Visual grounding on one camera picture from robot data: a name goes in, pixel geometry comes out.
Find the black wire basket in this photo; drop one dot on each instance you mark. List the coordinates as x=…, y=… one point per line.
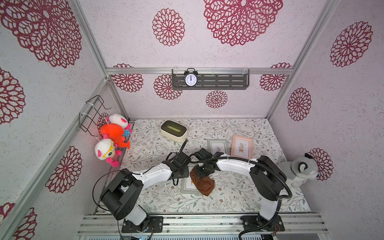
x=93, y=117

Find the grey husky plush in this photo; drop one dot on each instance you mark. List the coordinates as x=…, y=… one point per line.
x=299, y=171

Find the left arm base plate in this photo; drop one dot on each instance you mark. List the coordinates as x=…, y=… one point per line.
x=151, y=224

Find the brown cloth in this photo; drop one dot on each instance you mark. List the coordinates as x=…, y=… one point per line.
x=204, y=185

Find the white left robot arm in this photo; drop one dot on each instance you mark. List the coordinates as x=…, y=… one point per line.
x=121, y=195

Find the pink picture frame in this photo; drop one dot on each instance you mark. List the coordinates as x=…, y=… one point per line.
x=242, y=147

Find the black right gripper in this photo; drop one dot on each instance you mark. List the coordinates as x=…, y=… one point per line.
x=204, y=169

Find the black alarm clock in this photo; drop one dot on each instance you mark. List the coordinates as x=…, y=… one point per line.
x=191, y=77

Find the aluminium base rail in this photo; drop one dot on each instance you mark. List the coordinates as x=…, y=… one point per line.
x=185, y=225

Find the orange plush toy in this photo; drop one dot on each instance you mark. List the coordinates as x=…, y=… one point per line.
x=115, y=133

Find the white plush with glasses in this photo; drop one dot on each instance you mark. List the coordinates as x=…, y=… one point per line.
x=105, y=150

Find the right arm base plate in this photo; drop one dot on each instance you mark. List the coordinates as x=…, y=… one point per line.
x=255, y=221

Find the cream tissue box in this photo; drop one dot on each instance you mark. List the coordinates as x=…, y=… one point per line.
x=174, y=131

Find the green picture frame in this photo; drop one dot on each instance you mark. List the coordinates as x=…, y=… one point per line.
x=187, y=185
x=218, y=145

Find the white pink plush toy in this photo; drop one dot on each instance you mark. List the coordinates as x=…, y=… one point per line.
x=119, y=120

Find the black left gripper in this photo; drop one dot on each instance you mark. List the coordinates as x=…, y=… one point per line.
x=186, y=172

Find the grey wall shelf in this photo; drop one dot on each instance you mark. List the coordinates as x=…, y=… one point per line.
x=213, y=81

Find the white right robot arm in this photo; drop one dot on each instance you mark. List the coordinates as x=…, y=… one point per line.
x=269, y=180

